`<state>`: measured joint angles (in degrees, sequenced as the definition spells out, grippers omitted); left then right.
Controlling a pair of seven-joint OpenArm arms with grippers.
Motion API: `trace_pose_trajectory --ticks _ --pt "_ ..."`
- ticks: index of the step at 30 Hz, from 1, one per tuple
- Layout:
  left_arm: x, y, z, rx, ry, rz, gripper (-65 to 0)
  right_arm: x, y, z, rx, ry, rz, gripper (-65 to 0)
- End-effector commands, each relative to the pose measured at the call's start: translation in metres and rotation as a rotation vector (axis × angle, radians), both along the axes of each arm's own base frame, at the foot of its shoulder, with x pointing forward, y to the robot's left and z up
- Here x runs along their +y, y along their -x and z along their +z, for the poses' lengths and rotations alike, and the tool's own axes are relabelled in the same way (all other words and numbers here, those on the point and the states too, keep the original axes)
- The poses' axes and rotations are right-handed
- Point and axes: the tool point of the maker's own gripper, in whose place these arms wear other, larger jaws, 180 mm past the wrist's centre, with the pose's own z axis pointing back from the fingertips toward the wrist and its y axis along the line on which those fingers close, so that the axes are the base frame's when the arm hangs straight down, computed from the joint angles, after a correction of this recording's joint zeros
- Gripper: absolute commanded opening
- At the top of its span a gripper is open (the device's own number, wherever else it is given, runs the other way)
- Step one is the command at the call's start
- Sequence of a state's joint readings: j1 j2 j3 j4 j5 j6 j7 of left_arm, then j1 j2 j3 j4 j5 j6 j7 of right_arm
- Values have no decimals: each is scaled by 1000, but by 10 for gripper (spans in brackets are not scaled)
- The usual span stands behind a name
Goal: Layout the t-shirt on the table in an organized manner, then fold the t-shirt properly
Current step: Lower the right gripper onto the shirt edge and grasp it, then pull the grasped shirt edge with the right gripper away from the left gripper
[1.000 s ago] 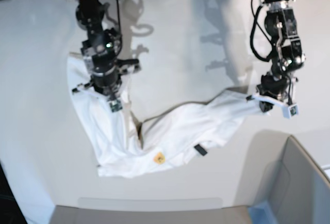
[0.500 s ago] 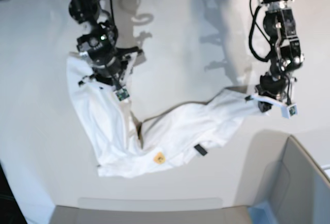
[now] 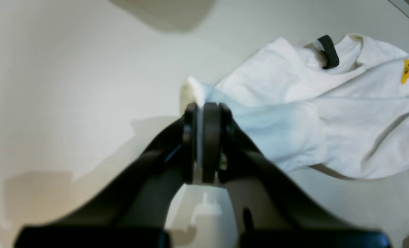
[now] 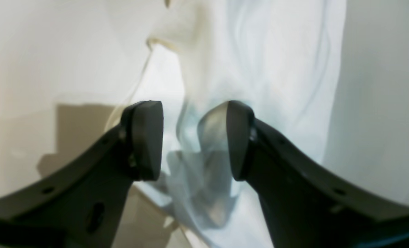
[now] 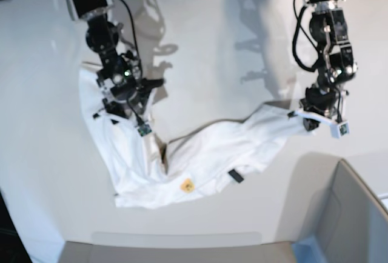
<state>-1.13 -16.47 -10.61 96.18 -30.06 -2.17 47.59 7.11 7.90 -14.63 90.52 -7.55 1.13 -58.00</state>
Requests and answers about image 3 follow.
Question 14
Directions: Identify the white printed t-shirt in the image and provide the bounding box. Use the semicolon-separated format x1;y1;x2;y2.
180;33;409;179

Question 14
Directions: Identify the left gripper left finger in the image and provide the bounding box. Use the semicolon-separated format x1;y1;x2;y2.
15;103;198;248

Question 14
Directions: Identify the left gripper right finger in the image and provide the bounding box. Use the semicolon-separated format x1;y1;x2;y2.
217;103;391;248

